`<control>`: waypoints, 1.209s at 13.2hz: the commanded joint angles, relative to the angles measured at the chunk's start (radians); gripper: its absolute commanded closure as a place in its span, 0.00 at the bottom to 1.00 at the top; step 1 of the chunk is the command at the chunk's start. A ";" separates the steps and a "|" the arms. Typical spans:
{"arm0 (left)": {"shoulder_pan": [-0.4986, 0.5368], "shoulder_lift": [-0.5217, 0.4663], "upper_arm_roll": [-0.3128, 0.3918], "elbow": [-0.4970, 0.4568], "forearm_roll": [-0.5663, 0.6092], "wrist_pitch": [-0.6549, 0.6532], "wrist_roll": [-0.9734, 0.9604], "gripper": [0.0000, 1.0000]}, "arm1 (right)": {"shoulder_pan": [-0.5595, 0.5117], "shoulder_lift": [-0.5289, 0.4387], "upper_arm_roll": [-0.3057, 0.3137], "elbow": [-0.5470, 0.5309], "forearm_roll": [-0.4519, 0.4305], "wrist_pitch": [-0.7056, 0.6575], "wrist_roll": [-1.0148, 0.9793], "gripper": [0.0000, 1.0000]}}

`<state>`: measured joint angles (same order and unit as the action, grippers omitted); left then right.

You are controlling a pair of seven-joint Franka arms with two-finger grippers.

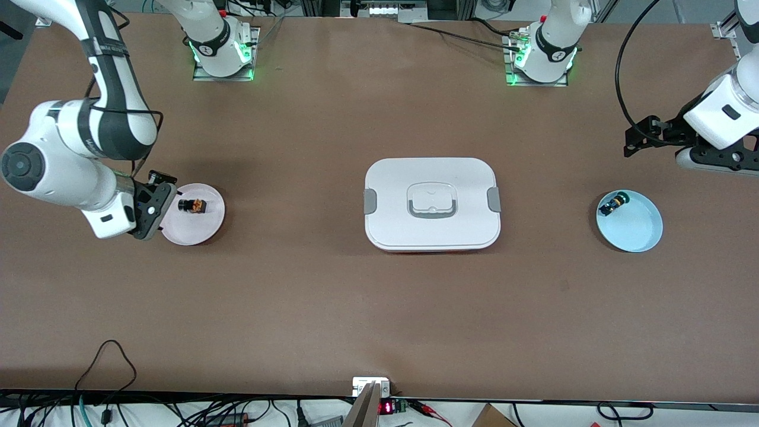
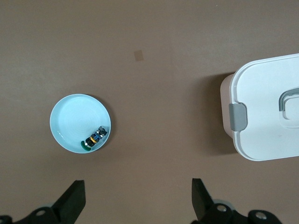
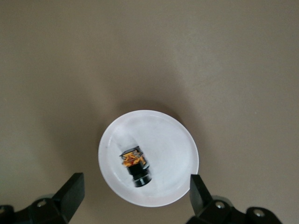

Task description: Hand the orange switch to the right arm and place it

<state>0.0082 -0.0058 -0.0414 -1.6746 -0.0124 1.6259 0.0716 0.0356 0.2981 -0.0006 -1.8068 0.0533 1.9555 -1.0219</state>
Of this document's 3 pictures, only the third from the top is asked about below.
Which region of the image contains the pale pink plate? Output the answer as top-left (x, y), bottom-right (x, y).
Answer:
top-left (97, 109), bottom-right (200, 208)

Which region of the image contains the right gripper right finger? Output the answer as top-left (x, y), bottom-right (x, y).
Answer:
top-left (186, 173), bottom-right (285, 224)

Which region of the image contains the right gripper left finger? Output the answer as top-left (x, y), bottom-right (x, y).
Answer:
top-left (0, 172), bottom-right (85, 224)

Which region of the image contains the orange and black switch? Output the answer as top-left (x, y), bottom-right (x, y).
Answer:
top-left (119, 144), bottom-right (153, 189)

